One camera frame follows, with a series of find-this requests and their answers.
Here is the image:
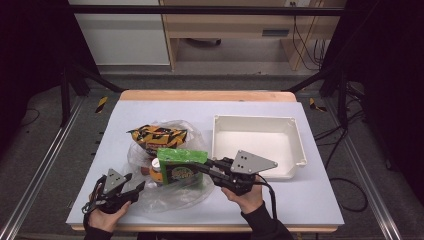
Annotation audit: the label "thin black floor cable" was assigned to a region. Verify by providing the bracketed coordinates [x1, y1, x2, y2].
[20, 108, 42, 128]

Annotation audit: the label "yellow cable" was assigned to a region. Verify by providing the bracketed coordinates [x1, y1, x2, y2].
[300, 0, 325, 64]

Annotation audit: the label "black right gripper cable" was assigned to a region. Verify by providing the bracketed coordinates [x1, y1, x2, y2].
[254, 174, 369, 221]

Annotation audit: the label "light wooden desk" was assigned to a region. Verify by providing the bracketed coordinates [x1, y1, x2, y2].
[159, 0, 348, 72]

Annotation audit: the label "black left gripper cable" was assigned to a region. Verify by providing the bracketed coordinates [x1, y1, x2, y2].
[81, 174, 106, 216]

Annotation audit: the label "black horizontal frame bar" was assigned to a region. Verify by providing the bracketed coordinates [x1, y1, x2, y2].
[66, 4, 348, 17]

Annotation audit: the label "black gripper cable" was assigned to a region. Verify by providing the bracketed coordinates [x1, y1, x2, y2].
[254, 174, 369, 221]
[81, 174, 106, 216]

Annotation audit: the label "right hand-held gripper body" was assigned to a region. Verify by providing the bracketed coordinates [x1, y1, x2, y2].
[211, 149, 279, 197]

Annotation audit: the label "person's left hand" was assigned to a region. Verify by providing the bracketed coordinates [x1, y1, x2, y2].
[87, 201, 133, 233]

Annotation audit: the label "black hanging cables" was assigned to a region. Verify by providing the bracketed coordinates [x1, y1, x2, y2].
[291, 1, 331, 72]

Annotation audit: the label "clear printed plastic bag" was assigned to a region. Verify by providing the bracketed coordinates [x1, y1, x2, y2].
[123, 119, 216, 214]

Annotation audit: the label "white table mat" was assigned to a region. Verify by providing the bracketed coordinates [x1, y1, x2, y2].
[65, 100, 345, 226]

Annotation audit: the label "black metal stand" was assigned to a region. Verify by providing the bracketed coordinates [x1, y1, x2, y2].
[283, 66, 351, 129]
[59, 64, 126, 128]

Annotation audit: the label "orange juice bottle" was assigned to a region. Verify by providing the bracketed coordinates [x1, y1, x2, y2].
[148, 157, 166, 184]

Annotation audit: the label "white cabinet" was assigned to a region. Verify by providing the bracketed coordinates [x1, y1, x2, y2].
[68, 0, 171, 66]

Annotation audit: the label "person's right hand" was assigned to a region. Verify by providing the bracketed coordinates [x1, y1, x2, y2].
[221, 176, 264, 215]

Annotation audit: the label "black curtain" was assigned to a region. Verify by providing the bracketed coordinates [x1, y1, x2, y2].
[319, 0, 424, 201]
[0, 0, 99, 151]

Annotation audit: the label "black and orange chips bag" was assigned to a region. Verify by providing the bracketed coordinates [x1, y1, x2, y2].
[126, 124, 188, 158]

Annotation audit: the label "green seaweed snack packet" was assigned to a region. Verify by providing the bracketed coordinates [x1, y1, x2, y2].
[156, 147, 209, 189]

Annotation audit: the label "white plastic tray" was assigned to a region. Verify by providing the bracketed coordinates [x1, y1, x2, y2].
[211, 114, 308, 180]

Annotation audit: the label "black floor cables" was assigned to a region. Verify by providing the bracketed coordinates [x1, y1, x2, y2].
[313, 83, 368, 169]

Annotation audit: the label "aluminium floor rail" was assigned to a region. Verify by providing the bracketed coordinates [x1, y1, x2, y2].
[324, 96, 403, 240]
[0, 96, 86, 240]

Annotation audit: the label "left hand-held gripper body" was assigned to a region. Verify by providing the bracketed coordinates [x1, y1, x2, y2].
[82, 168, 139, 214]

